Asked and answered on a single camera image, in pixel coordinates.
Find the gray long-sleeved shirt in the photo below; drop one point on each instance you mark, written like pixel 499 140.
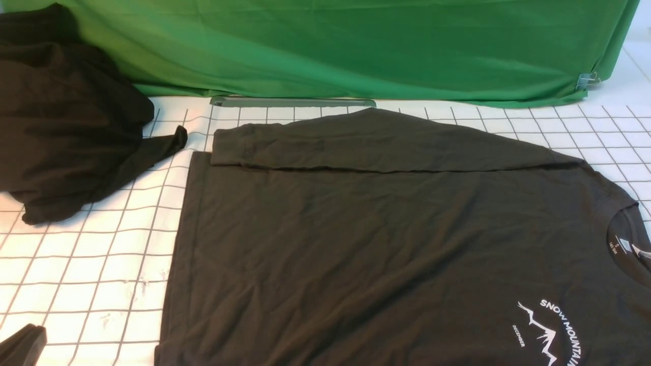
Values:
pixel 380 238

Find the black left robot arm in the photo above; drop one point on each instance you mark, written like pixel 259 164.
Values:
pixel 25 346

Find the green backdrop cloth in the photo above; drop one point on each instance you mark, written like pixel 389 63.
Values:
pixel 509 54

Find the white grid mat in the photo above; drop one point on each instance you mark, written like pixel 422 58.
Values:
pixel 96 282

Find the pile of black clothes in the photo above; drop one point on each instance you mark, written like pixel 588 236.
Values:
pixel 71 123

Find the silver binder clip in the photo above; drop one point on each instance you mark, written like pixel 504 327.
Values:
pixel 588 81

